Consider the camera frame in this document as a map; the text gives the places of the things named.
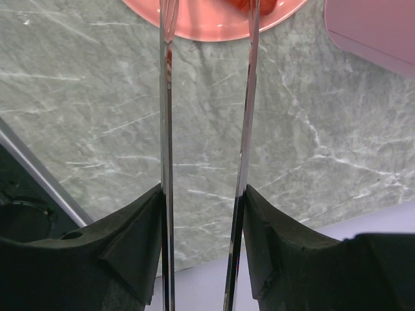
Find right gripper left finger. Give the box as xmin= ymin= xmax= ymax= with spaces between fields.
xmin=1 ymin=185 xmax=162 ymax=310

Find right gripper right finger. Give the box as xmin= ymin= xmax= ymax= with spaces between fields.
xmin=243 ymin=187 xmax=414 ymax=310

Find metal food tongs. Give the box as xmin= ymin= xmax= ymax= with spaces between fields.
xmin=160 ymin=1 xmax=260 ymax=310

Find red sausage toy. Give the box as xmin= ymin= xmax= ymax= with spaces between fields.
xmin=225 ymin=0 xmax=278 ymax=16

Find tall pink container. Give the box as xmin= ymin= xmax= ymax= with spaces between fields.
xmin=324 ymin=0 xmax=414 ymax=78

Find pink and white plate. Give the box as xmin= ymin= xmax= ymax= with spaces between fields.
xmin=121 ymin=0 xmax=308 ymax=42

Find aluminium frame rail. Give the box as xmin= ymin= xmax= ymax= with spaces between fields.
xmin=1 ymin=119 xmax=93 ymax=227

